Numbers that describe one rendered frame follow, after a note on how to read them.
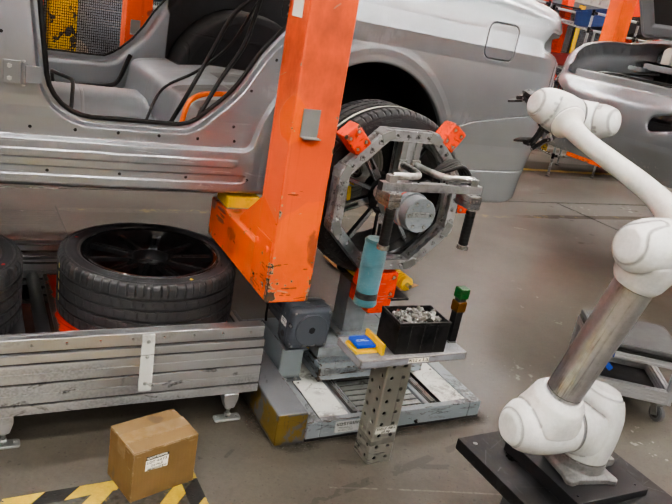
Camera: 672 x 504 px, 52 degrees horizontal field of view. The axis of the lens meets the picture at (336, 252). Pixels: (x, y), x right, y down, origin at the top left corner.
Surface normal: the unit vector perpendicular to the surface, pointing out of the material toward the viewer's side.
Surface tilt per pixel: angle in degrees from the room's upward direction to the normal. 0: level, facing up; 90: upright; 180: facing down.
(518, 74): 90
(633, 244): 81
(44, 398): 90
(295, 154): 90
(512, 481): 0
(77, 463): 0
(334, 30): 90
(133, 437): 0
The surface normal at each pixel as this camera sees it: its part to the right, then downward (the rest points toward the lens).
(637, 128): -0.80, 0.04
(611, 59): 0.43, -0.07
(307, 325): 0.44, 0.37
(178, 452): 0.66, 0.36
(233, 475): 0.17, -0.93
